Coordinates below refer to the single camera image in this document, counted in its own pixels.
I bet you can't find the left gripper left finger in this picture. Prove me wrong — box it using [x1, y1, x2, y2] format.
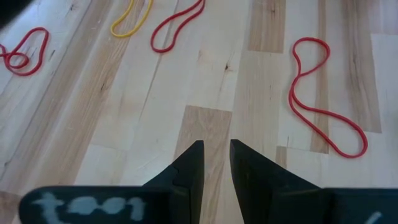
[142, 139, 205, 224]

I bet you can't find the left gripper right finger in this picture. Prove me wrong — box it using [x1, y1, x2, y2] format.
[229, 139, 324, 224]

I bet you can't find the red rubber band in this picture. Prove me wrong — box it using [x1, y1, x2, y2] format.
[150, 0, 206, 54]
[288, 37, 369, 159]
[0, 27, 50, 77]

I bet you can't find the yellow rubber band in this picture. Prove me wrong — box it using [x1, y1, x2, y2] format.
[110, 0, 154, 39]

